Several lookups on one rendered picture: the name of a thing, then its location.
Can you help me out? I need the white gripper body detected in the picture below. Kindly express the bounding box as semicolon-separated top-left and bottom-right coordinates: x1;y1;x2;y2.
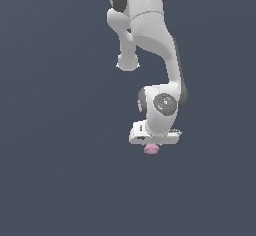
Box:
128;120;183;146

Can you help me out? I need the small pink round object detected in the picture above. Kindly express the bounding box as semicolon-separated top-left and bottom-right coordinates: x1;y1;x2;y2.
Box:
143;143;160;155

